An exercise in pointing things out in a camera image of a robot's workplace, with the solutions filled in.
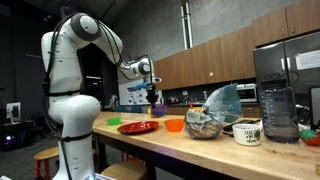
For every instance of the green plastic bowl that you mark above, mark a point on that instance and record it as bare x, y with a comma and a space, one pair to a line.
113, 121

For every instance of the dark water bottle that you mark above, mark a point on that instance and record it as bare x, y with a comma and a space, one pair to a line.
277, 102

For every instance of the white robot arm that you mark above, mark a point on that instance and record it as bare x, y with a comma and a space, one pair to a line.
73, 111

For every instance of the stainless steel refrigerator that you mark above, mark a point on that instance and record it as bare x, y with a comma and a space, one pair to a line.
297, 60

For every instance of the wooden stool red legs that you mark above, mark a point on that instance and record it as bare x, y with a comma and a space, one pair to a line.
46, 156

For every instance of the whiteboard with papers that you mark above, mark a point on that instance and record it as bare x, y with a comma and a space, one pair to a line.
128, 97

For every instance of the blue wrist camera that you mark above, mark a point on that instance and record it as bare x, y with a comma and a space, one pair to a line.
138, 87

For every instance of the round wooden stool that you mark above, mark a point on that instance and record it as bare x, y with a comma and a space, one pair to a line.
128, 170

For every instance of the red toy tomato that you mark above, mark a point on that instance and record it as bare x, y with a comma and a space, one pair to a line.
309, 137

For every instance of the white ceramic mug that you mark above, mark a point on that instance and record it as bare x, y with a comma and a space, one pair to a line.
246, 134

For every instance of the upper wooden cabinets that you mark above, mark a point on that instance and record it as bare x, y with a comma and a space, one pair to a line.
230, 57

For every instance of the blue purple plastic bowl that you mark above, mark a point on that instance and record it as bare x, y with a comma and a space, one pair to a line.
158, 111

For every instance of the orange toy pumpkin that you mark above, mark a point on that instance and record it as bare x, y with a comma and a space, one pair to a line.
149, 113

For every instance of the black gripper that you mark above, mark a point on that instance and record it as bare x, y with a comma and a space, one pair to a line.
152, 94

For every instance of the red plate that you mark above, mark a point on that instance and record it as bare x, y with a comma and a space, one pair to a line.
138, 127

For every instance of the orange plastic bowl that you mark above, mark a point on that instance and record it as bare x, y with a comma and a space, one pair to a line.
174, 125

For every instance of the plastic bag of bread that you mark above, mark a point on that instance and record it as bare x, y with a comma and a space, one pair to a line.
223, 105

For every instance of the microwave oven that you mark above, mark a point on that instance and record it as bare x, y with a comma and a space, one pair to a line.
247, 92

